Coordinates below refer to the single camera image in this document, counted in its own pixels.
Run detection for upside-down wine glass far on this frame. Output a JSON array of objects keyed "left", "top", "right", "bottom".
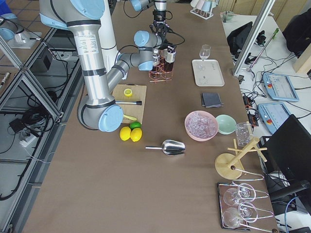
[{"left": 223, "top": 183, "right": 269, "bottom": 207}]

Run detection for yellow plastic knife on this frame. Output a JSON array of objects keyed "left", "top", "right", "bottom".
[{"left": 123, "top": 115, "right": 137, "bottom": 121}]

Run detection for cream rabbit tray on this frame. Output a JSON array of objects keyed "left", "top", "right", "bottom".
[{"left": 192, "top": 59, "right": 225, "bottom": 87}]

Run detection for pink bowl of ice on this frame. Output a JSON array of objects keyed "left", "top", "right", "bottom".
[{"left": 184, "top": 111, "right": 218, "bottom": 142}]

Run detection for wooden mug tree stand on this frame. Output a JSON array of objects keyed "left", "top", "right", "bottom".
[{"left": 215, "top": 137, "right": 267, "bottom": 180}]

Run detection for grey folded cloth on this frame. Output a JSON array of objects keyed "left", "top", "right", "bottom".
[{"left": 201, "top": 93, "right": 223, "bottom": 108}]

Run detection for aluminium frame post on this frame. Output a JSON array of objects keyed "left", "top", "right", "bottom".
[{"left": 232, "top": 0, "right": 275, "bottom": 77}]

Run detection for clear tumbler glass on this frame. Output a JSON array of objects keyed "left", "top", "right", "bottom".
[{"left": 235, "top": 122, "right": 253, "bottom": 147}]

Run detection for black monitor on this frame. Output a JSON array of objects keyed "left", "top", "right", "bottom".
[{"left": 266, "top": 115, "right": 311, "bottom": 182}]

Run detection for lower yellow lemon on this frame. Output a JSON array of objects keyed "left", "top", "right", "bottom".
[{"left": 130, "top": 128, "right": 142, "bottom": 142}]

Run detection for half lemon slice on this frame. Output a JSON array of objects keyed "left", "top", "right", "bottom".
[{"left": 123, "top": 88, "right": 133, "bottom": 97}]

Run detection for black equipment case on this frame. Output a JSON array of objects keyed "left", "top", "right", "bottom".
[{"left": 227, "top": 21, "right": 253, "bottom": 55}]

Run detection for clear wine glass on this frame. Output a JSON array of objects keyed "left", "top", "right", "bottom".
[{"left": 199, "top": 45, "right": 211, "bottom": 70}]

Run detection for white cup rack wooden handle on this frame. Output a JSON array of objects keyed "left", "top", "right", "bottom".
[{"left": 190, "top": 0, "right": 218, "bottom": 19}]

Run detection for steel muddler black tip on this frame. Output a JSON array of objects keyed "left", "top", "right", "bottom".
[{"left": 116, "top": 100, "right": 142, "bottom": 105}]

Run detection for steel ice scoop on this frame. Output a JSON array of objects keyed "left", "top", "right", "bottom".
[{"left": 145, "top": 139, "right": 186, "bottom": 156}]

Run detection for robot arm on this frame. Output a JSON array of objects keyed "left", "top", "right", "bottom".
[
  {"left": 39, "top": 0, "right": 169, "bottom": 132},
  {"left": 129, "top": 0, "right": 167, "bottom": 33}
]

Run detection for bamboo cutting board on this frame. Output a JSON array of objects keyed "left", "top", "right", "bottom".
[{"left": 112, "top": 84, "right": 147, "bottom": 124}]

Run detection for near teach pendant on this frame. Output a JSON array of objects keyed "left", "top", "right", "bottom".
[{"left": 258, "top": 102, "right": 291, "bottom": 134}]

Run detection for far teach pendant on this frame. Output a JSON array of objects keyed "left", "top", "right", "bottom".
[{"left": 262, "top": 72, "right": 299, "bottom": 102}]

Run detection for teach pendant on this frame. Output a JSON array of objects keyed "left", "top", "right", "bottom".
[
  {"left": 262, "top": 72, "right": 299, "bottom": 102},
  {"left": 258, "top": 102, "right": 291, "bottom": 134}
]

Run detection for tea bottle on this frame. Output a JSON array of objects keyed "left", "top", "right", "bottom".
[
  {"left": 153, "top": 49, "right": 160, "bottom": 67},
  {"left": 164, "top": 47, "right": 176, "bottom": 72}
]

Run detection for green empty bowl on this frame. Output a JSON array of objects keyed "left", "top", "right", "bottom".
[{"left": 216, "top": 115, "right": 237, "bottom": 135}]

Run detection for green lime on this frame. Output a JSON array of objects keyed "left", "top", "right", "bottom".
[{"left": 129, "top": 121, "right": 141, "bottom": 129}]

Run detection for upside-down wine glass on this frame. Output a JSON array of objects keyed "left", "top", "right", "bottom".
[
  {"left": 223, "top": 183, "right": 269, "bottom": 207},
  {"left": 222, "top": 201, "right": 274, "bottom": 230}
]

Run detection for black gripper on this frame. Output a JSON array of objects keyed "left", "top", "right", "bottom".
[
  {"left": 159, "top": 43, "right": 176, "bottom": 50},
  {"left": 152, "top": 9, "right": 166, "bottom": 31}
]

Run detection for black glass holder tray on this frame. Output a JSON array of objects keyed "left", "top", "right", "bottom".
[{"left": 217, "top": 183, "right": 278, "bottom": 233}]

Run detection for upper yellow lemon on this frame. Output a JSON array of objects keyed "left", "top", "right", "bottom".
[{"left": 119, "top": 126, "right": 131, "bottom": 141}]

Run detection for yellow lemon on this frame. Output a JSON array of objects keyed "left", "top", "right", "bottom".
[
  {"left": 130, "top": 128, "right": 142, "bottom": 142},
  {"left": 119, "top": 126, "right": 131, "bottom": 141}
]

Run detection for pink cup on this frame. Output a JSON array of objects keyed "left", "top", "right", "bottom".
[{"left": 190, "top": 0, "right": 205, "bottom": 10}]

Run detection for upside-down wine glass near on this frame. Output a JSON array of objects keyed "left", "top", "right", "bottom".
[{"left": 222, "top": 201, "right": 274, "bottom": 230}]

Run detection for blue cup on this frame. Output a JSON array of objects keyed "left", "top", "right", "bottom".
[{"left": 202, "top": 0, "right": 217, "bottom": 12}]

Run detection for copper wire bottle basket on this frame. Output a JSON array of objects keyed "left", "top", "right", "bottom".
[{"left": 149, "top": 49, "right": 173, "bottom": 83}]

